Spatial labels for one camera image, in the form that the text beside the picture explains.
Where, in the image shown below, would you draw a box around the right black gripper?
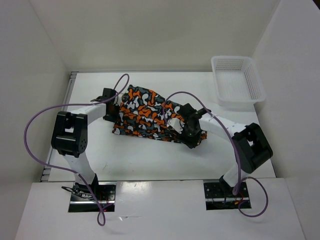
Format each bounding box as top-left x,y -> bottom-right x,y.
176,121 -> 202,149

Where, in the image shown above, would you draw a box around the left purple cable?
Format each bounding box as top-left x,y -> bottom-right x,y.
23,73 -> 130,227

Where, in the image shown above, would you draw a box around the wrist white camera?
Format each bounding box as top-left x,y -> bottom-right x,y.
113,93 -> 124,106
167,117 -> 185,134

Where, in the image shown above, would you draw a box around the purple cable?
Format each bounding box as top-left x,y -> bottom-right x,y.
23,73 -> 130,227
161,90 -> 270,217

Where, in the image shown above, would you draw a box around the white plastic basket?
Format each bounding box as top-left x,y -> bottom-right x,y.
211,55 -> 266,109

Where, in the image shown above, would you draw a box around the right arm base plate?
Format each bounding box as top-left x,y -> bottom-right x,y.
203,179 -> 252,211

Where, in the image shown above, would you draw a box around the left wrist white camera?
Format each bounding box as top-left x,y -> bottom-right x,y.
113,93 -> 124,106

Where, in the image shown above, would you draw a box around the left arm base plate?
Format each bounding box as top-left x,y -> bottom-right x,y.
61,181 -> 116,213

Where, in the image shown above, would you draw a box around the camouflage orange black shorts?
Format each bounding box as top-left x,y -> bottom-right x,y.
112,84 -> 208,145

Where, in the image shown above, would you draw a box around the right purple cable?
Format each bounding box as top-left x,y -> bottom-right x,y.
161,90 -> 270,217

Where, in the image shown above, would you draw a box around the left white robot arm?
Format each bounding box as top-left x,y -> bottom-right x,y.
51,88 -> 123,200

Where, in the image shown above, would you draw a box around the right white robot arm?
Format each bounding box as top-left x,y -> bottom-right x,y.
167,104 -> 273,197

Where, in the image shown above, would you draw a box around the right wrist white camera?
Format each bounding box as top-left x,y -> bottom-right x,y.
167,117 -> 185,134

